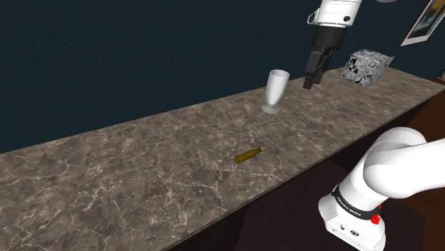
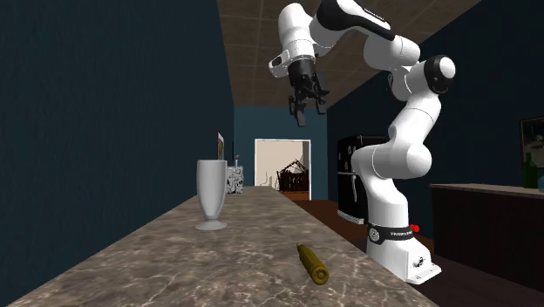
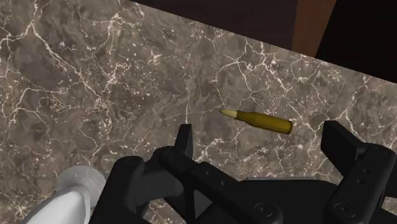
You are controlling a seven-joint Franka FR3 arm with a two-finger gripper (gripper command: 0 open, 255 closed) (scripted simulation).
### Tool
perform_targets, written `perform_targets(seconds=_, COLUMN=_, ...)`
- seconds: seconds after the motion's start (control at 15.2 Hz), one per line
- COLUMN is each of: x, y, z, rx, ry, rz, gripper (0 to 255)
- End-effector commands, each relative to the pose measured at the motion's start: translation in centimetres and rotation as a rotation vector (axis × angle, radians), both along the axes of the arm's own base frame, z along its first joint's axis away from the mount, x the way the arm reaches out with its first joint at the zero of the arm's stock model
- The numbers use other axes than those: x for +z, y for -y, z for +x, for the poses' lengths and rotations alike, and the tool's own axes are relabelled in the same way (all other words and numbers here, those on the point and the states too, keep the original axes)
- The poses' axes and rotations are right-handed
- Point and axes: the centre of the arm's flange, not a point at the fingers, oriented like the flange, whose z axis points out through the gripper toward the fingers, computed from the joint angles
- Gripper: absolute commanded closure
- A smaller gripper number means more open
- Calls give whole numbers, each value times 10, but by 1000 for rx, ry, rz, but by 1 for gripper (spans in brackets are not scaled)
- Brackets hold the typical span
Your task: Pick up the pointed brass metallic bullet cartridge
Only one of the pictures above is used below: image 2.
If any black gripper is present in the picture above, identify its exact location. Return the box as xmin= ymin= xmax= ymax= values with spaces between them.
xmin=287 ymin=57 xmax=330 ymax=127

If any black refrigerator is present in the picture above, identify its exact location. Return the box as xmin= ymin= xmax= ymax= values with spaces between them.
xmin=336 ymin=134 xmax=391 ymax=226

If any black and white patterned box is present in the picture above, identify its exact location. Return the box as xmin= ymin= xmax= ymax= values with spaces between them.
xmin=226 ymin=166 xmax=246 ymax=195

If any tall grey footed glass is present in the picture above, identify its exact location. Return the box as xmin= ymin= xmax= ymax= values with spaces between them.
xmin=195 ymin=159 xmax=228 ymax=232

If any brass yellow cylinder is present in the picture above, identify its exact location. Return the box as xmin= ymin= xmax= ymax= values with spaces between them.
xmin=296 ymin=242 xmax=330 ymax=287

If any dark counter cabinet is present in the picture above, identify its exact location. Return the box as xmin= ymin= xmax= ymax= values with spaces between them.
xmin=428 ymin=182 xmax=544 ymax=296

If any green glass bottle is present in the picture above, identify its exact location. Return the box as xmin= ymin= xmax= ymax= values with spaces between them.
xmin=521 ymin=151 xmax=540 ymax=189

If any dark framed wall picture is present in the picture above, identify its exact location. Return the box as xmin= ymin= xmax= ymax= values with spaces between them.
xmin=520 ymin=115 xmax=544 ymax=169

